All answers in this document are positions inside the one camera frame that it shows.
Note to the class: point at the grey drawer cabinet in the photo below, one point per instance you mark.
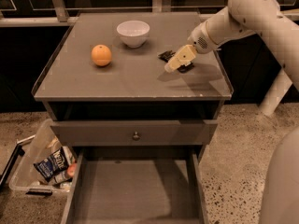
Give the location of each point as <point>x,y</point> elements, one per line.
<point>134,86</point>

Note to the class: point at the white diagonal post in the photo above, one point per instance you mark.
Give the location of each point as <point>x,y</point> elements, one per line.
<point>275,94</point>

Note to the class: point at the black rxbar chocolate wrapper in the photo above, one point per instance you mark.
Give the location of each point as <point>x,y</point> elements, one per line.
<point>167,55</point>

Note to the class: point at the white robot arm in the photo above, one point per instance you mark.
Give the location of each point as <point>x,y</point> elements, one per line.
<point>280,203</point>

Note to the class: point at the open grey middle drawer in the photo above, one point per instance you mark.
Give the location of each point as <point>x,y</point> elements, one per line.
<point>148,185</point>

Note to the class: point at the orange fruit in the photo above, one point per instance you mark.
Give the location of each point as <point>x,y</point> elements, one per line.
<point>101,55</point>

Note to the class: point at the grey top drawer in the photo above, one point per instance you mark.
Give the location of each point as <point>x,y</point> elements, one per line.
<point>119,132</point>

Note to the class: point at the metal window railing frame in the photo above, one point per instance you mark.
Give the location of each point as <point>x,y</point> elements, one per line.
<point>64,12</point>

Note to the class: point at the white ceramic bowl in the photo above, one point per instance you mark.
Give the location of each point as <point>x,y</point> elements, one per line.
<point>133,33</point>

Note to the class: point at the blue kettle chips bag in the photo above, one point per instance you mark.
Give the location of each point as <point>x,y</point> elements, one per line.
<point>55,163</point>

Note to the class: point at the clear plastic bin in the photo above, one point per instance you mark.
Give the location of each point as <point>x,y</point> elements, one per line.
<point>26,178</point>

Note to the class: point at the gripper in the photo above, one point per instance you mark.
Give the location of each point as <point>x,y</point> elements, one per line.
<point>200,41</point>

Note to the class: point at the round metal drawer knob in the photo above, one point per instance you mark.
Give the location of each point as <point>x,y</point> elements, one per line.
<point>136,136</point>

